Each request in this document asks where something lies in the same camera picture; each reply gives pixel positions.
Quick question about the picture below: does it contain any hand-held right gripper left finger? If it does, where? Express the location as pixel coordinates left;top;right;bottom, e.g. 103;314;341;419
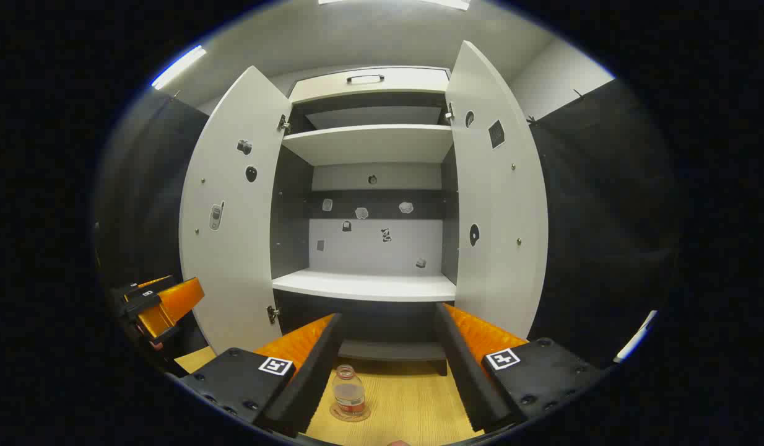
178;313;344;437

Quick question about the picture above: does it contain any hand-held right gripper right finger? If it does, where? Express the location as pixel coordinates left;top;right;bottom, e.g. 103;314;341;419
435;302;606;433

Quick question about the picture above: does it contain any clear plastic bottle red label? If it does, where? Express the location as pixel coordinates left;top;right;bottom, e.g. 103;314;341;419
332;365;366;414

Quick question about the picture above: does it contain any white cabinet door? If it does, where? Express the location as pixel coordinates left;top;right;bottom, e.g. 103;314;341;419
445;40;550;341
179;65;294;355

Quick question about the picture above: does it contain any round brown coaster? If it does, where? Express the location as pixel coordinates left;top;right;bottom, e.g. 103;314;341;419
329;403;371;423

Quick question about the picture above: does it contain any white lower cabinet shelf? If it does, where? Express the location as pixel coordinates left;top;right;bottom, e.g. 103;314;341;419
272;268;457;302

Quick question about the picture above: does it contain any white cabinet shelf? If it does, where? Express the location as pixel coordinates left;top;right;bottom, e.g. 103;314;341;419
282;124;454;166
272;268;457;302

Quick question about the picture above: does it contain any white cabinet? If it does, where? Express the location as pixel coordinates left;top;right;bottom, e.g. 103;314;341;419
269;66;460;377

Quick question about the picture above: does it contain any white strip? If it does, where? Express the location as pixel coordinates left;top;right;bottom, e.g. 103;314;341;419
614;310;658;364

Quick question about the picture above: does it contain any white upper cabinet shelf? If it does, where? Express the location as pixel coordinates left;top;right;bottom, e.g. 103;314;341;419
282;124;454;166

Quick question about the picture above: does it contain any narrow ceiling light strip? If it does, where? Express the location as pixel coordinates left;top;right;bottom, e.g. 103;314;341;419
152;45;207;89

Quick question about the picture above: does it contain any white cabinet drawer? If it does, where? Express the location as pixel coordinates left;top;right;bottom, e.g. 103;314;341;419
288;67;451;105

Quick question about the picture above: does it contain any large ceiling light panel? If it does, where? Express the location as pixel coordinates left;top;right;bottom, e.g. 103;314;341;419
318;0;471;11

